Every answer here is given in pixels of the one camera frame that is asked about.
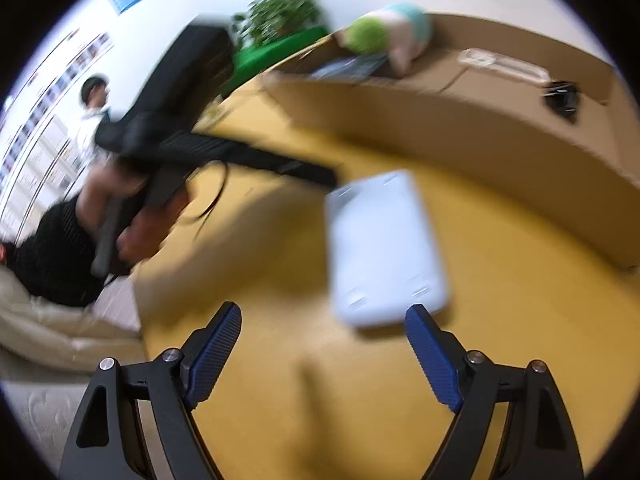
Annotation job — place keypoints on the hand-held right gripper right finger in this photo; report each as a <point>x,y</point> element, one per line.
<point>435,360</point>

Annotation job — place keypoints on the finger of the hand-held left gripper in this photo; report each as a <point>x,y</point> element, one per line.
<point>260,160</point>

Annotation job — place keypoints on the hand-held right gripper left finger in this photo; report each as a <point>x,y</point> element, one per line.
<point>212,360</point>

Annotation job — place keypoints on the white rounded box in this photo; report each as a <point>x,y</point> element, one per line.
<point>385,255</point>

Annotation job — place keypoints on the black device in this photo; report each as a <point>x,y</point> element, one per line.
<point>350,67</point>

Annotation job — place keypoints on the pastel striped plush toy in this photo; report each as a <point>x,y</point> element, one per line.
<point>372,35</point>

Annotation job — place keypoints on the cardboard box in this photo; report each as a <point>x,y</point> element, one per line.
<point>450,130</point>

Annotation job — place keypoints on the white power strip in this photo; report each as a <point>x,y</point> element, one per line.
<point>505,66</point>

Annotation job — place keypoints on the person's left forearm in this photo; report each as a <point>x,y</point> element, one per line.
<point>55,255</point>

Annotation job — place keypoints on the yellow desktop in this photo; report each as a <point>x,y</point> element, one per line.
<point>280,270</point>

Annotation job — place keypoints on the person's left hand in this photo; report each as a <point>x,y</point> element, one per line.
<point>150,232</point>

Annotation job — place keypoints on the green planter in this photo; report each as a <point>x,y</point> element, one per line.
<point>270,55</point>

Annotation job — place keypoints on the green potted plant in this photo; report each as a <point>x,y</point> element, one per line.
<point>280,10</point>

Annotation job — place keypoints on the person's beige trousers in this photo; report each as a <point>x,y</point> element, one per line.
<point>55,325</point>

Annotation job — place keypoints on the small black item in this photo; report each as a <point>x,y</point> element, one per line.
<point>562,97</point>

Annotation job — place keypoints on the wall photo display board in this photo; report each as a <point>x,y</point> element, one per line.
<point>45,125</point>

